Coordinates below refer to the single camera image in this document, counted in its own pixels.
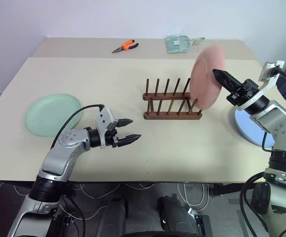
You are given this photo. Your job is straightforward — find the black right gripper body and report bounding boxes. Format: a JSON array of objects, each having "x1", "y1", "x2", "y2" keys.
[{"x1": 226, "y1": 79, "x2": 260, "y2": 107}]

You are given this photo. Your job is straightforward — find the clear plastic bag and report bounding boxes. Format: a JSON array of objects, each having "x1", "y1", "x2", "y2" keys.
[{"x1": 164, "y1": 35, "x2": 194, "y2": 54}]

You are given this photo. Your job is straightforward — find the dark rounded robot leg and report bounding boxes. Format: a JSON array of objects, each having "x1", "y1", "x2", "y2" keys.
[
  {"x1": 99, "y1": 194, "x2": 130, "y2": 237},
  {"x1": 156, "y1": 194, "x2": 199, "y2": 237}
]

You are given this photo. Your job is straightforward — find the wooden dish rack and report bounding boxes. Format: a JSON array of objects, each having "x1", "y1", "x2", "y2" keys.
[{"x1": 143, "y1": 78, "x2": 203, "y2": 120}]

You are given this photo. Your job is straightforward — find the blue plate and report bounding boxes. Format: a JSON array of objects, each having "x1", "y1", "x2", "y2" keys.
[{"x1": 227, "y1": 106, "x2": 277, "y2": 149}]

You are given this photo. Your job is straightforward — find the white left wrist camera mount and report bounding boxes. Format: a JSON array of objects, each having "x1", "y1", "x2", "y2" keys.
[{"x1": 95, "y1": 106, "x2": 119, "y2": 149}]

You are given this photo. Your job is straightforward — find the white floor cable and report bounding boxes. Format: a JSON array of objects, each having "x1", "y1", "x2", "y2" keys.
[{"x1": 177, "y1": 182, "x2": 209, "y2": 211}]

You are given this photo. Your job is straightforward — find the orange handled pliers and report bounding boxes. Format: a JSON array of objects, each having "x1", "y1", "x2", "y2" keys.
[{"x1": 111, "y1": 39, "x2": 140, "y2": 54}]

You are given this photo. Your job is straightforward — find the black robot body cable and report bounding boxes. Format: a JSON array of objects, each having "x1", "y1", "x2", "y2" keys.
[
  {"x1": 58, "y1": 194, "x2": 87, "y2": 237},
  {"x1": 240, "y1": 171, "x2": 269, "y2": 237}
]

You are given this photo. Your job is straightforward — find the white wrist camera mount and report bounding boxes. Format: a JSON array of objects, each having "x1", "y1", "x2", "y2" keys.
[
  {"x1": 236, "y1": 60, "x2": 286, "y2": 111},
  {"x1": 95, "y1": 106, "x2": 119, "y2": 149}
]

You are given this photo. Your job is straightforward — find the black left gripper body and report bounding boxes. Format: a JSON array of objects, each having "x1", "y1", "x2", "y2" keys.
[{"x1": 105, "y1": 119, "x2": 122, "y2": 149}]

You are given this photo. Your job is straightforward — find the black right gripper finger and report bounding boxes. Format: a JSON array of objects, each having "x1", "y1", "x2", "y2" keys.
[{"x1": 212, "y1": 69, "x2": 244, "y2": 94}]

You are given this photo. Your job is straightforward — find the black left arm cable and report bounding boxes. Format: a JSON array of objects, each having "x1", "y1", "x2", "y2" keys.
[{"x1": 49, "y1": 105, "x2": 105, "y2": 151}]

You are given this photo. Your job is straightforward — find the green plate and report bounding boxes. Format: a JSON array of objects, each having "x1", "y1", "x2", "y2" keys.
[{"x1": 25, "y1": 93, "x2": 83, "y2": 138}]

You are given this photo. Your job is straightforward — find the pink plate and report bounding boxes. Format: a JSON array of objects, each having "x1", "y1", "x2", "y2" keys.
[{"x1": 189, "y1": 46, "x2": 226, "y2": 111}]

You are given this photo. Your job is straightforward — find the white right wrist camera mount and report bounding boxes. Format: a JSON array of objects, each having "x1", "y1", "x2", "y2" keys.
[{"x1": 236, "y1": 60, "x2": 286, "y2": 111}]

